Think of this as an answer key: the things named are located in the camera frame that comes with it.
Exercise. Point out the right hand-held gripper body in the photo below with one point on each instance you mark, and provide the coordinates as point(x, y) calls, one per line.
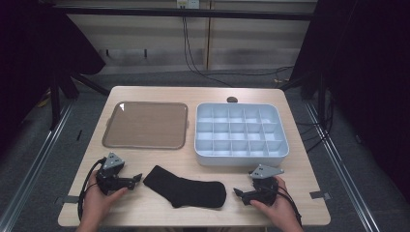
point(265, 188)

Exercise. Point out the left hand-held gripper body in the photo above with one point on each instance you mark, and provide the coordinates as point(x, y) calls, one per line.
point(111, 175)

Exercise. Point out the black sock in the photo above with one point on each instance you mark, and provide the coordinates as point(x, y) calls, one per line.
point(187, 191)

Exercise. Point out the white compartment storage box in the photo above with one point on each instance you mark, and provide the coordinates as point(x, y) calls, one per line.
point(240, 133)

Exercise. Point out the person's right hand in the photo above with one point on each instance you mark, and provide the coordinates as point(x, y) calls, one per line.
point(280, 209)

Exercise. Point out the person's left hand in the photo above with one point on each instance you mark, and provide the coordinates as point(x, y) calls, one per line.
point(96, 206)

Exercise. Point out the grey tape strip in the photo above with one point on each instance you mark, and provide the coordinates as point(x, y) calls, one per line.
point(320, 195)
point(67, 199)

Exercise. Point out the brown square tray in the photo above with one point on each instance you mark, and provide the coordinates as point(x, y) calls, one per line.
point(145, 125)

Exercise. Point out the black metal stand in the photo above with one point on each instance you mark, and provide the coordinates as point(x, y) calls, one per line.
point(55, 103)

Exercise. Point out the dark round table grommet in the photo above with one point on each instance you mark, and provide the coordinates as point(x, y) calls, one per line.
point(232, 99)

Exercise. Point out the dark curtain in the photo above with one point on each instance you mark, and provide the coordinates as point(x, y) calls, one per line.
point(35, 64)
point(364, 80)

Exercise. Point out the black horizontal metal bar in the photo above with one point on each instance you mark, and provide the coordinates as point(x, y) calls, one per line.
point(180, 13)

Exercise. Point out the grey floor rail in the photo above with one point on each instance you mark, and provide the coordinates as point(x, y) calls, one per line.
point(35, 164)
point(341, 167)

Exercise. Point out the white wall socket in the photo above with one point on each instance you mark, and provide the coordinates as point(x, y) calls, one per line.
point(188, 4)

